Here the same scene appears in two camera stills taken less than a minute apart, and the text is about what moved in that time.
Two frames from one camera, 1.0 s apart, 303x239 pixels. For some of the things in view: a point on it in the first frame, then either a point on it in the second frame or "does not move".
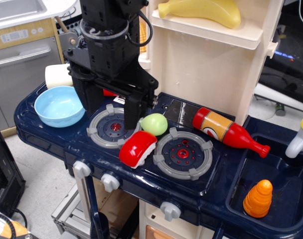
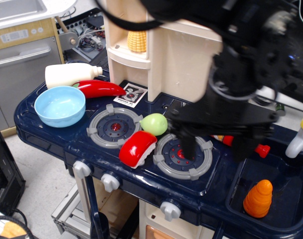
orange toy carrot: x=257 y=201 does not move
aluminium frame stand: x=72 y=216 does not move
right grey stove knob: x=170 y=210 does not move
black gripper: x=114 y=61 → x=216 y=112
